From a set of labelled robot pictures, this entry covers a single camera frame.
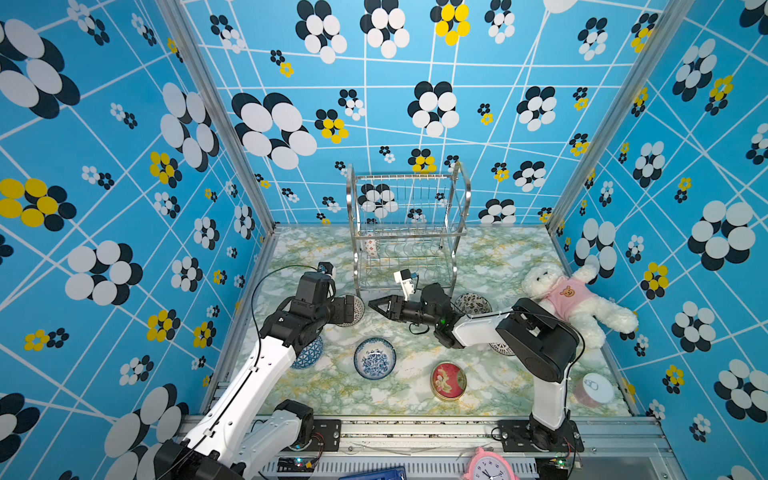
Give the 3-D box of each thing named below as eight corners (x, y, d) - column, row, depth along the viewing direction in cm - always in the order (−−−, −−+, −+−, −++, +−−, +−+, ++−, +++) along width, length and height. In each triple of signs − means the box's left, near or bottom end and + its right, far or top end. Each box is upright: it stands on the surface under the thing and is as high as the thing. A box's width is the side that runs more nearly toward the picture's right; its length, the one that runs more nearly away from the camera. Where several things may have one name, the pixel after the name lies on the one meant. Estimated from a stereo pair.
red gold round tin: (431, 401, 81) (433, 397, 78) (429, 366, 87) (430, 361, 84) (466, 401, 81) (469, 397, 78) (461, 366, 87) (464, 361, 84)
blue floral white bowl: (354, 380, 84) (352, 375, 80) (357, 344, 91) (355, 337, 87) (396, 380, 84) (396, 374, 80) (396, 344, 91) (396, 337, 87)
